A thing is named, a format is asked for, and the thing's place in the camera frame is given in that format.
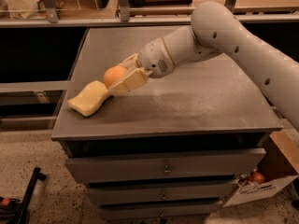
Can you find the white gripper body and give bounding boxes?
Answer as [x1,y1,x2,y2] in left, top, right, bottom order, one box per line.
[138,38,175,78]

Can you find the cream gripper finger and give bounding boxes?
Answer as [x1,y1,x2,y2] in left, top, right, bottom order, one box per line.
[108,68,151,95]
[120,53,139,70]

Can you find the orange fruit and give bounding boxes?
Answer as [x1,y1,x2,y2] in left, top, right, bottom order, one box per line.
[103,65,127,88]

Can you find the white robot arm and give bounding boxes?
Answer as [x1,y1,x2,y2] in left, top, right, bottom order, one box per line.
[106,1,299,129]

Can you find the yellow sponge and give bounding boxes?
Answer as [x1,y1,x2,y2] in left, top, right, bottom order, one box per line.
[67,80,111,117]

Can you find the grey metal railing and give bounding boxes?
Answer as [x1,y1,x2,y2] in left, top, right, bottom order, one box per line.
[0,0,299,27]

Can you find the grey drawer cabinet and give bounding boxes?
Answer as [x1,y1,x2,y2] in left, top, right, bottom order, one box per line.
[50,24,284,221]

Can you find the middle grey drawer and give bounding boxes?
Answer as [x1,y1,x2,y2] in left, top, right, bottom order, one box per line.
[86,180,236,206]

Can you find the grey drawer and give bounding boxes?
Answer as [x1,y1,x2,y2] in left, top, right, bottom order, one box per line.
[65,148,266,183]
[99,201,222,220]
[86,180,236,206]

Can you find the top grey drawer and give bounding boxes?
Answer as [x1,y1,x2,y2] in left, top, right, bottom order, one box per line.
[65,148,266,183]

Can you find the black stand on floor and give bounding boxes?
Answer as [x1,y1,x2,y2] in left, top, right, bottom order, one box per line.
[0,167,47,224]

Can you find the bottom grey drawer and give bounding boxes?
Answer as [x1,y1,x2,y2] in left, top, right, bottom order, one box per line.
[99,201,222,220]

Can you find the red onion in box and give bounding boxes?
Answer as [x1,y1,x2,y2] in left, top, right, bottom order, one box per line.
[250,170,265,184]

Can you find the cardboard box on floor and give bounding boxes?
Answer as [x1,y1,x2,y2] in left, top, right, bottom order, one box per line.
[224,131,299,207]

